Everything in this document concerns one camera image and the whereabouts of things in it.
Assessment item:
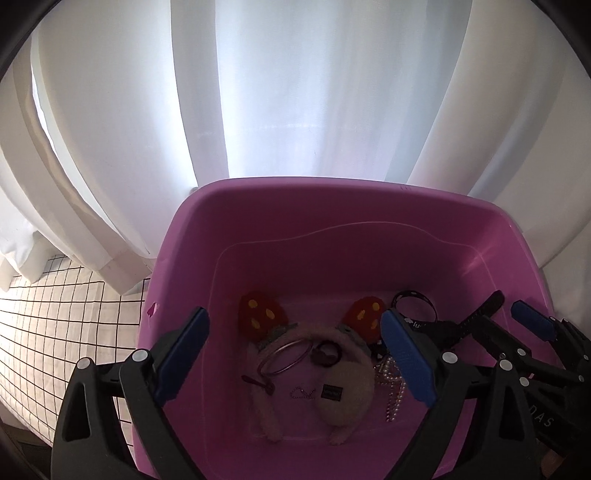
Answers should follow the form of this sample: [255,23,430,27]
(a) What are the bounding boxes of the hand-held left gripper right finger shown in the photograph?
[379,308,541,480]

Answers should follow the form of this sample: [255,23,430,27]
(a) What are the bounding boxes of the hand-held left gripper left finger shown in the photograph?
[53,306,211,480]

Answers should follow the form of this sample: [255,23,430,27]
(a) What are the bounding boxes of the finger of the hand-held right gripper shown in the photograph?
[475,316,546,374]
[510,300,591,370]

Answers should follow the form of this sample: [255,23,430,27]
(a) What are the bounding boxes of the white pearl necklace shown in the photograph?
[373,355,409,423]

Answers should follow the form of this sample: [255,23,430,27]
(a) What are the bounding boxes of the black printed strap keyring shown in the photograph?
[392,288,438,333]

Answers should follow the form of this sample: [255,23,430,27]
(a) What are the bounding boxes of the beige plush face pouch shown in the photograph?
[314,355,376,428]

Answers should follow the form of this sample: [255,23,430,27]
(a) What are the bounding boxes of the thin brown hair clip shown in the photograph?
[241,375,275,395]

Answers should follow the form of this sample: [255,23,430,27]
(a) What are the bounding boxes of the pink plush strawberry headband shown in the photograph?
[238,290,386,446]

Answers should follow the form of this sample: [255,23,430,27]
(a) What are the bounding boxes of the black hair tie maroon knot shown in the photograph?
[310,342,342,368]

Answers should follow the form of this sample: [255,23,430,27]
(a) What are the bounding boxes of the large silver metal bangle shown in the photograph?
[257,339,317,379]

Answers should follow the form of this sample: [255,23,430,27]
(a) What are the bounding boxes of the purple plastic basin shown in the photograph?
[131,178,555,480]

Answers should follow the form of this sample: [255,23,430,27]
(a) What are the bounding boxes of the white curtain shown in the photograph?
[0,0,591,296]

